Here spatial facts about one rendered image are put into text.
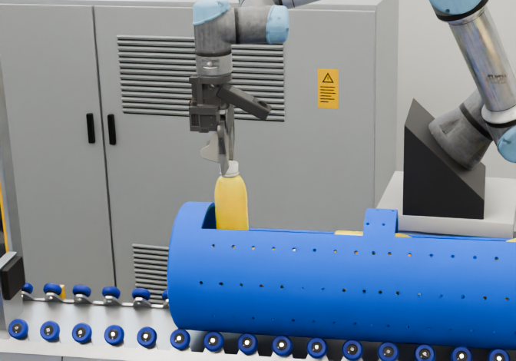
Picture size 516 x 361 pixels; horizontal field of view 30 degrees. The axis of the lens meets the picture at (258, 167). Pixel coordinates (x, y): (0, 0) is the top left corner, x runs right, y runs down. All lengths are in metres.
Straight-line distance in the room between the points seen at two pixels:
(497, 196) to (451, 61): 2.32
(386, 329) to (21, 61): 2.30
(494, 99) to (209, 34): 0.63
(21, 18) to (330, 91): 1.25
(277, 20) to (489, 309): 0.71
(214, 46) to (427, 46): 2.81
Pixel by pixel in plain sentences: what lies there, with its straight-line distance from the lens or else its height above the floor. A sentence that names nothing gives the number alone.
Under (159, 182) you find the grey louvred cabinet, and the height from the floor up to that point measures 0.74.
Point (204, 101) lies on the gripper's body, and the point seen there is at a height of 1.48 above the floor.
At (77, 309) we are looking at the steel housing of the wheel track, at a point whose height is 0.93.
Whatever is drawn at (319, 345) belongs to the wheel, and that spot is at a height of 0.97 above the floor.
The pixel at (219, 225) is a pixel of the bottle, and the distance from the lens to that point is 2.07.
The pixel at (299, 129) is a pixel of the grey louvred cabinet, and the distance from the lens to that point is 3.54.
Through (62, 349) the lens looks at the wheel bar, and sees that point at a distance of 2.23.
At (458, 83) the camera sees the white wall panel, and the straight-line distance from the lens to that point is 4.71.
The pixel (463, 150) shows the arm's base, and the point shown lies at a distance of 2.30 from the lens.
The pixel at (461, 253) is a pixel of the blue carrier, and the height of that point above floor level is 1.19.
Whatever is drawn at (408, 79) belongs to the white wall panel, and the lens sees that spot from 4.73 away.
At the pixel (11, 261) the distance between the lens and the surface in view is 2.32.
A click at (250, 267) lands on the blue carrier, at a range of 1.99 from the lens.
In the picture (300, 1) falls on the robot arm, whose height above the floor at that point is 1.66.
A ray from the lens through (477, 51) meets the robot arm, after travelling 2.05.
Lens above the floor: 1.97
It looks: 18 degrees down
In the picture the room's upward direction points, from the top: 2 degrees counter-clockwise
